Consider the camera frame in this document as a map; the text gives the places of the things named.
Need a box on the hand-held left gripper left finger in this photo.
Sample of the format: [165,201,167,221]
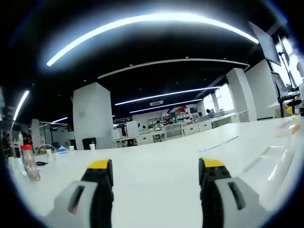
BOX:
[45,159,114,228]

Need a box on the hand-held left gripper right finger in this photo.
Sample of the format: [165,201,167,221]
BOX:
[198,157,261,228]

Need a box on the clear plastic storage box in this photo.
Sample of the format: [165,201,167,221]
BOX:
[242,115,303,213]

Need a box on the black office chair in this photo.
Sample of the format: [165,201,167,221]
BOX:
[82,137,97,151]

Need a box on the row of white cabinets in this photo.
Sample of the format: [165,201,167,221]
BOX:
[137,113,238,144]

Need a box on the clear bottle with red cap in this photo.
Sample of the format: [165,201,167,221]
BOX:
[19,144,41,181]

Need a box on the white square pillar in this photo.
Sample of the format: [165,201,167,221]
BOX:
[72,82,114,150]

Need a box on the long ceiling light strip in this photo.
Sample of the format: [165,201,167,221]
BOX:
[46,13,259,67]

